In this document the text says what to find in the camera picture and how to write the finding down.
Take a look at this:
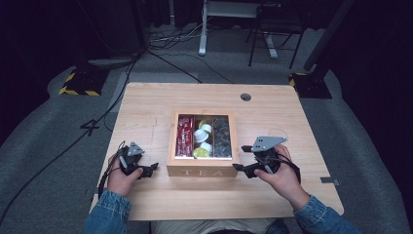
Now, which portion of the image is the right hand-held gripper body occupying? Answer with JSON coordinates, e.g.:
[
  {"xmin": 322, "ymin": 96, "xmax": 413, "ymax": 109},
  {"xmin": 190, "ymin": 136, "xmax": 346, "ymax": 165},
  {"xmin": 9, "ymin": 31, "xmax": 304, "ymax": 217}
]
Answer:
[{"xmin": 251, "ymin": 136, "xmax": 288, "ymax": 175}]

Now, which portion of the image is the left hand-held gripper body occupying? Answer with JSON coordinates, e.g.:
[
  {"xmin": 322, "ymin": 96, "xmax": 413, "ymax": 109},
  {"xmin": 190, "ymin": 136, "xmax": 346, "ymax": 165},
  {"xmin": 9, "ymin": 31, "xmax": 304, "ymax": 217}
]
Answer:
[{"xmin": 118, "ymin": 141, "xmax": 145, "ymax": 176}]

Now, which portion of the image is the wooden tea box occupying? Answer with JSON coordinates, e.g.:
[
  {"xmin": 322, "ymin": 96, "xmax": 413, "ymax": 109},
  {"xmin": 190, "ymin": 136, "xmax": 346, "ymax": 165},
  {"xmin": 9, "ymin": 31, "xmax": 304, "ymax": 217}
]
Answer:
[{"xmin": 166, "ymin": 109, "xmax": 242, "ymax": 178}]

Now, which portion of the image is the person's left hand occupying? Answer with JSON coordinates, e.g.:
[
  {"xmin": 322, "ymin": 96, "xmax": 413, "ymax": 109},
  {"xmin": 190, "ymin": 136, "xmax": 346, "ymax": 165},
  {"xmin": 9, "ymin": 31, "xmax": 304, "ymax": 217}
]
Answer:
[{"xmin": 106, "ymin": 155, "xmax": 144, "ymax": 197}]

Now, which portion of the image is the person's right hand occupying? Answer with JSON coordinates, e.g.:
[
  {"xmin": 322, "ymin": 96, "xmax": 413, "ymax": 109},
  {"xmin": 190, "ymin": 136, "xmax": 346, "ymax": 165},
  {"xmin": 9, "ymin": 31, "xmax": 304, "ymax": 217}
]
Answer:
[{"xmin": 254, "ymin": 144, "xmax": 311, "ymax": 212}]

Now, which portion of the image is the clear plastic cup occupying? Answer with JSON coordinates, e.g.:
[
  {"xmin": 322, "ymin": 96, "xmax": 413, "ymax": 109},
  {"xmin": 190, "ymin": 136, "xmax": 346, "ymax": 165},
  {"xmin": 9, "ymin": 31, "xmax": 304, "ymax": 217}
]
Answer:
[{"xmin": 266, "ymin": 127, "xmax": 289, "ymax": 144}]

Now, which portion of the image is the pile of dark packets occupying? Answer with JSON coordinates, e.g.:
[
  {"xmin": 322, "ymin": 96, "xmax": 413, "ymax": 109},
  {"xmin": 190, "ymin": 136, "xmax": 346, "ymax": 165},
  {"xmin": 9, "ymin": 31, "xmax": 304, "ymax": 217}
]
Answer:
[{"xmin": 212, "ymin": 116, "xmax": 233, "ymax": 159}]

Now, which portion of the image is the stack of red packets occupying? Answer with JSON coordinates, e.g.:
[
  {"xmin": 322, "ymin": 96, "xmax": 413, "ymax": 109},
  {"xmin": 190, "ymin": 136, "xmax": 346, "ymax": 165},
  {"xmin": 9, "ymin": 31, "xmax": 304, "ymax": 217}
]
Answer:
[{"xmin": 175, "ymin": 115, "xmax": 195, "ymax": 158}]

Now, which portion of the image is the large white capsule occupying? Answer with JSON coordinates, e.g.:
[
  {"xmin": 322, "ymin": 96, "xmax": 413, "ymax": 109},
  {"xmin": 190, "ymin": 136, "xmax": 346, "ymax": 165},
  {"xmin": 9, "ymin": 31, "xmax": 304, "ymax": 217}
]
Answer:
[{"xmin": 194, "ymin": 129, "xmax": 209, "ymax": 143}]

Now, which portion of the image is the grey tape strip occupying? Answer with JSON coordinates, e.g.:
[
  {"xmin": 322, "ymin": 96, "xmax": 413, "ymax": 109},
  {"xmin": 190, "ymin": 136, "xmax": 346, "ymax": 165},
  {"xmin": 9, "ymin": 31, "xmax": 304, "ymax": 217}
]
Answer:
[{"xmin": 319, "ymin": 176, "xmax": 341, "ymax": 187}]

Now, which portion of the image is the yellow-black striped stand base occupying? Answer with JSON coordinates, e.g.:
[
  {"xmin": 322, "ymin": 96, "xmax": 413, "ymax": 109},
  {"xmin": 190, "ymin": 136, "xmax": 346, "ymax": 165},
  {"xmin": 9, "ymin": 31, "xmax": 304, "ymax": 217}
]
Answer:
[
  {"xmin": 288, "ymin": 71, "xmax": 333, "ymax": 99},
  {"xmin": 57, "ymin": 66, "xmax": 110, "ymax": 98}
]

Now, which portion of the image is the grey flat stand base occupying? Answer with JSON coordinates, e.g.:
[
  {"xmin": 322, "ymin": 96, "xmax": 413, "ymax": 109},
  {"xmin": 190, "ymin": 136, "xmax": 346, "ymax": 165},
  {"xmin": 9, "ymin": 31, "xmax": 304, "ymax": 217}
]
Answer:
[{"xmin": 87, "ymin": 56, "xmax": 141, "ymax": 68}]

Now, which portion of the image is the black chair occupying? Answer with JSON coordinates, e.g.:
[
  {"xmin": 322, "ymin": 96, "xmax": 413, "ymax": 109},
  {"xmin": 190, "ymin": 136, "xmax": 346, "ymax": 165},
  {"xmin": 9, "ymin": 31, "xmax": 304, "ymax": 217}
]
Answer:
[{"xmin": 245, "ymin": 2, "xmax": 308, "ymax": 70}]

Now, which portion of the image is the black stand column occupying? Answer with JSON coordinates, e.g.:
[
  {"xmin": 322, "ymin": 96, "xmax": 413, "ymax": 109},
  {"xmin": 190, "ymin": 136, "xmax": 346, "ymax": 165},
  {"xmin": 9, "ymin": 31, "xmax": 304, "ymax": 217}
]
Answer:
[{"xmin": 131, "ymin": 0, "xmax": 149, "ymax": 54}]

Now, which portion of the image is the dark slanted pole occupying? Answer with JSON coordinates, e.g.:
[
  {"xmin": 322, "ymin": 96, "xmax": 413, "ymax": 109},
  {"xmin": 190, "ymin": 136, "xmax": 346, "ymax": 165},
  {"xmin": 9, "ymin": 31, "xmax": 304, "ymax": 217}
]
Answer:
[{"xmin": 303, "ymin": 0, "xmax": 357, "ymax": 72}]

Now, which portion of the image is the right hand-held gripper black cable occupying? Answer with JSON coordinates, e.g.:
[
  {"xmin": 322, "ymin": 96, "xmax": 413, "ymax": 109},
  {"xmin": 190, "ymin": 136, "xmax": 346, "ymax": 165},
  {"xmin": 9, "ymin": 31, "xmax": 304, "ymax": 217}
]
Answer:
[{"xmin": 276, "ymin": 152, "xmax": 302, "ymax": 185}]

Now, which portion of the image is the hand-held gripper black cable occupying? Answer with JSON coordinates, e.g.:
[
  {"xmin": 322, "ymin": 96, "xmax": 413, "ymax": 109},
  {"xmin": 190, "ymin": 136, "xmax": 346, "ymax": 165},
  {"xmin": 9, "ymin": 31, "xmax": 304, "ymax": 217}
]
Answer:
[
  {"xmin": 97, "ymin": 140, "xmax": 127, "ymax": 198},
  {"xmin": 276, "ymin": 152, "xmax": 302, "ymax": 185}
]

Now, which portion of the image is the left hand-held gripper black cable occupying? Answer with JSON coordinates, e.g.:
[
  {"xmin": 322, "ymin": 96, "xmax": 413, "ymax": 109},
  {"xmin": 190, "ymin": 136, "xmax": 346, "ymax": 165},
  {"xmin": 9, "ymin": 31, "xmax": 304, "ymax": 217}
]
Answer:
[{"xmin": 97, "ymin": 140, "xmax": 127, "ymax": 198}]

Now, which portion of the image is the long black floor cable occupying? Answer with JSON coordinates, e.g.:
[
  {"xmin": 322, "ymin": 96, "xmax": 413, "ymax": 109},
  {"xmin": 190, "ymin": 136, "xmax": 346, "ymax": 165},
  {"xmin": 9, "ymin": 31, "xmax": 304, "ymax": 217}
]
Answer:
[{"xmin": 0, "ymin": 53, "xmax": 142, "ymax": 227}]

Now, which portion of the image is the thin black floor cable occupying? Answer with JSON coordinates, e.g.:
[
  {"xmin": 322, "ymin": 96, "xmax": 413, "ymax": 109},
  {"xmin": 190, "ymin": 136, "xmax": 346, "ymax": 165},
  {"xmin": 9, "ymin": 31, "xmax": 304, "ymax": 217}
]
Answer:
[{"xmin": 161, "ymin": 53, "xmax": 236, "ymax": 85}]

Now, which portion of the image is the thick black floor cable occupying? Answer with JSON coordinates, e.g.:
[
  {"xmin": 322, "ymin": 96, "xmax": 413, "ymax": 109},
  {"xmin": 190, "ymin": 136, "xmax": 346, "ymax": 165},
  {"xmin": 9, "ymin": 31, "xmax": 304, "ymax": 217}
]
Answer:
[{"xmin": 144, "ymin": 48, "xmax": 203, "ymax": 84}]

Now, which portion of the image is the white desk frame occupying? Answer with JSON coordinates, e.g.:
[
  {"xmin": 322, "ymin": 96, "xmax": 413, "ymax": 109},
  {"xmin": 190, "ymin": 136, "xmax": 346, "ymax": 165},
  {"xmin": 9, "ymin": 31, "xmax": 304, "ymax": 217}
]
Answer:
[{"xmin": 198, "ymin": 0, "xmax": 281, "ymax": 59}]

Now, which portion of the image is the bundle of floor cables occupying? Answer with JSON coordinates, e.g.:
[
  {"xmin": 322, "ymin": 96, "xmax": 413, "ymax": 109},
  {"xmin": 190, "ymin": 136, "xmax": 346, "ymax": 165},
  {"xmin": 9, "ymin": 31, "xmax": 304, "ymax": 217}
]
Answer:
[{"xmin": 148, "ymin": 22, "xmax": 204, "ymax": 51}]

